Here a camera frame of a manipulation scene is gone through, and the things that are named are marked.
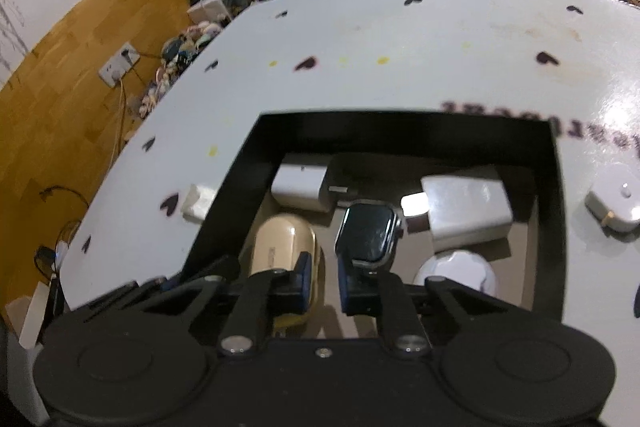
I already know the white wall power outlet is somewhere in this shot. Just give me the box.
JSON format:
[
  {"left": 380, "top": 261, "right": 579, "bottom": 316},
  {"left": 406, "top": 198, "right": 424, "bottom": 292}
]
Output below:
[{"left": 98, "top": 42, "right": 140, "bottom": 88}]

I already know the white suction cup hook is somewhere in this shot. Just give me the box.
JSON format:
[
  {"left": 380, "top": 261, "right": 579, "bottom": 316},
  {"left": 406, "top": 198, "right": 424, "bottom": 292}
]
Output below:
[{"left": 413, "top": 249, "right": 498, "bottom": 297}]

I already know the white wall charger cube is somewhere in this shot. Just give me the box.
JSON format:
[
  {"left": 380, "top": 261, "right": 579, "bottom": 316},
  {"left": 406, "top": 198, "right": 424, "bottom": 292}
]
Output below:
[{"left": 400, "top": 167, "right": 514, "bottom": 253}]

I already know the black storage box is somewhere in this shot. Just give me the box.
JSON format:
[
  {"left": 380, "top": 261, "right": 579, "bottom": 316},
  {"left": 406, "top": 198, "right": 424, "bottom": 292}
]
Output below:
[{"left": 179, "top": 110, "right": 567, "bottom": 320}]

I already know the gold earbuds case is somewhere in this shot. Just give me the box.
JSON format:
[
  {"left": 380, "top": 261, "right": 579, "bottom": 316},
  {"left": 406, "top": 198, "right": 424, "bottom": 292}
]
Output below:
[{"left": 247, "top": 213, "right": 321, "bottom": 334}]

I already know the pile of plush toys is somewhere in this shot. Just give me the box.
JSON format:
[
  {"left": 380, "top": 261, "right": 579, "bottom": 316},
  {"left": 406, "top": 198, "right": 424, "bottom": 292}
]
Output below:
[{"left": 131, "top": 15, "right": 231, "bottom": 120}]

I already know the white round tape measure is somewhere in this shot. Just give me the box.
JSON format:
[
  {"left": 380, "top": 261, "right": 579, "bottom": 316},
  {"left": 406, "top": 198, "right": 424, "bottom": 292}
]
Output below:
[{"left": 585, "top": 162, "right": 640, "bottom": 233}]

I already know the black smartwatch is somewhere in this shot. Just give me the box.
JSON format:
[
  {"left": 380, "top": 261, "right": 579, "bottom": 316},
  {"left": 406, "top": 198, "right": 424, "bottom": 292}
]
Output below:
[{"left": 334, "top": 200, "right": 402, "bottom": 275}]

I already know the white power adapter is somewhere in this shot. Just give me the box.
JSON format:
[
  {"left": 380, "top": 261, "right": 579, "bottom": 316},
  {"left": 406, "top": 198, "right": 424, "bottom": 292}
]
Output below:
[{"left": 270, "top": 155, "right": 349, "bottom": 213}]

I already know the cream satin ribbon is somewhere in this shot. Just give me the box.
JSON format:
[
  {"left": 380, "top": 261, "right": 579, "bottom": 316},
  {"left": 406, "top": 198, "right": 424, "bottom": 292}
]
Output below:
[{"left": 180, "top": 184, "right": 217, "bottom": 223}]

